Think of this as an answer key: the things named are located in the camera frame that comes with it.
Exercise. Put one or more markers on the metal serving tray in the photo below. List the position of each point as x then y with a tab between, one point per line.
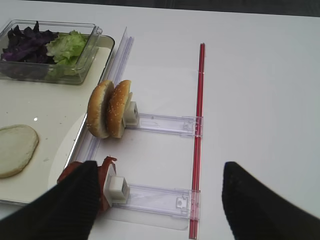
57	113

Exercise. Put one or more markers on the rear sesame bun top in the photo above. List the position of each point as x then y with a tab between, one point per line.
116	109

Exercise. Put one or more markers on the chopped purple cabbage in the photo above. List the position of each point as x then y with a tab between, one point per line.
28	45

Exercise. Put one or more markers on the clear meat pusher track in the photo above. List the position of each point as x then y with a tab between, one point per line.
173	202

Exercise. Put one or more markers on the red right rail strip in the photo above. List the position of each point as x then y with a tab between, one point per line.
196	169

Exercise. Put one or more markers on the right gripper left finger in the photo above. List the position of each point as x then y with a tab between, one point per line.
65	212

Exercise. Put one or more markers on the sesame bun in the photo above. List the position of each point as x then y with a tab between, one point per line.
97	107
116	109

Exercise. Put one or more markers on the stack of meat slices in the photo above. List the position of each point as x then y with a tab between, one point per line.
107	169

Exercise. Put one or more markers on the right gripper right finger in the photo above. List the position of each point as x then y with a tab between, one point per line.
255	212

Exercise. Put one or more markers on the clear plastic salad container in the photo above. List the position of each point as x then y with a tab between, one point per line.
51	73

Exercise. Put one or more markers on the bun half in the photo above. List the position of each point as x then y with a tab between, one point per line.
17	146

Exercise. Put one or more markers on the white meat pusher block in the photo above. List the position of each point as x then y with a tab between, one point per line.
115	189

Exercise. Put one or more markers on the clear bun top pusher track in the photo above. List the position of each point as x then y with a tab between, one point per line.
185	126

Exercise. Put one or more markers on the green lettuce leaves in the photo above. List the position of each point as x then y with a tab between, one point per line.
67	47

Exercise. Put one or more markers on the white bun pusher block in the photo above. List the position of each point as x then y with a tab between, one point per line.
131	115

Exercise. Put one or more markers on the front sesame bun top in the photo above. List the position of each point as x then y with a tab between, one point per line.
97	107

